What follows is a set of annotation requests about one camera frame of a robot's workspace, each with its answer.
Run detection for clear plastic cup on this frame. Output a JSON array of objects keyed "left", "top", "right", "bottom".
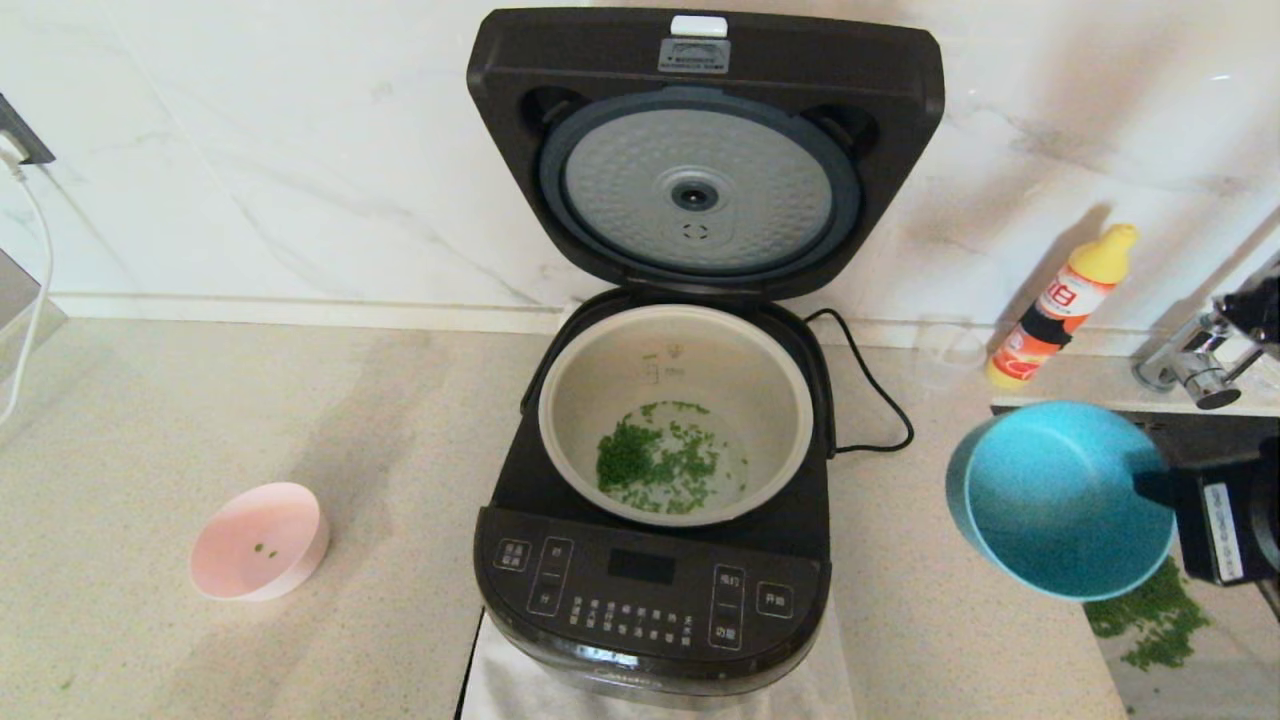
[{"left": 915, "top": 318, "right": 989, "bottom": 391}]

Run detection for black rice cooker base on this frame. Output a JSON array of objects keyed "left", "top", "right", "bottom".
[{"left": 473, "top": 290, "right": 834, "bottom": 706}]

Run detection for white towel under cooker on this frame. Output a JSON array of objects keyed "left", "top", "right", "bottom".
[{"left": 458, "top": 600, "right": 857, "bottom": 720}]

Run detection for pink bowl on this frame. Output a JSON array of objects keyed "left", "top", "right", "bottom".
[{"left": 188, "top": 483, "right": 331, "bottom": 603}]

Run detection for grey metal panel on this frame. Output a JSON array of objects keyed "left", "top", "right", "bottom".
[{"left": 0, "top": 250, "right": 66, "bottom": 381}]

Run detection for yellow orange squeeze bottle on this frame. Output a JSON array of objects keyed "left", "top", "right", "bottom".
[{"left": 986, "top": 223, "right": 1141, "bottom": 391}]

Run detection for chopped green vegetables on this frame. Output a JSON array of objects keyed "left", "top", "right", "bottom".
[{"left": 250, "top": 400, "right": 751, "bottom": 558}]

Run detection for blue bowl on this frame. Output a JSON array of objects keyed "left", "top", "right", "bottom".
[{"left": 945, "top": 401, "right": 1178, "bottom": 603}]

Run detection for chrome faucet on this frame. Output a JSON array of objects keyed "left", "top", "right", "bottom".
[{"left": 1133, "top": 255, "right": 1280, "bottom": 411}]

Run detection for green grains on sink towel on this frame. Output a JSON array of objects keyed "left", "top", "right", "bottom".
[{"left": 1085, "top": 558, "right": 1211, "bottom": 671}]

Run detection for black power cable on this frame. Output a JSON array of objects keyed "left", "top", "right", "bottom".
[{"left": 805, "top": 308, "right": 916, "bottom": 454}]

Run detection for stainless steel sink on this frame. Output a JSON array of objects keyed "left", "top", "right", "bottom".
[{"left": 990, "top": 405, "right": 1280, "bottom": 720}]

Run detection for white power cable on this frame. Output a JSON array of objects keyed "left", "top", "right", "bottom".
[{"left": 0, "top": 160, "right": 53, "bottom": 426}]

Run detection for white inner pot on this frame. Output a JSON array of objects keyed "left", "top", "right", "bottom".
[{"left": 538, "top": 305, "right": 816, "bottom": 528}]

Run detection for grey wall socket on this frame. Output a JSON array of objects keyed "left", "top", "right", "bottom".
[{"left": 0, "top": 95, "right": 53, "bottom": 166}]

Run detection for white towel in sink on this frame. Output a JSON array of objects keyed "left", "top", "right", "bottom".
[{"left": 1085, "top": 590, "right": 1280, "bottom": 720}]

